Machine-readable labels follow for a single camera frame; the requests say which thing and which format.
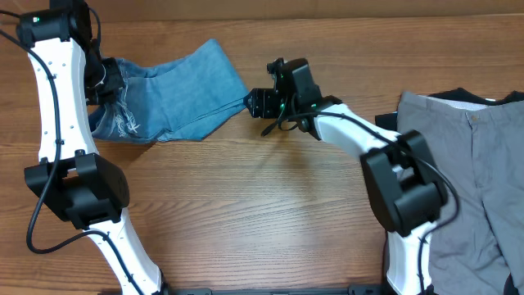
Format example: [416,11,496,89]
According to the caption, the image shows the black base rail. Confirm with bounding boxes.
[160,284,389,295]

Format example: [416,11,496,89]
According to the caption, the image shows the black garment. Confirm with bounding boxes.
[375,88,523,131]

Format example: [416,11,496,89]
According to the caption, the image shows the light blue denim jeans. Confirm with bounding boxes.
[89,39,248,144]

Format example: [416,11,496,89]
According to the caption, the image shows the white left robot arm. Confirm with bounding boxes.
[16,0,170,294]

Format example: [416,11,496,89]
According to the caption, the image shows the grey garment pile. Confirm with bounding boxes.
[397,92,523,294]

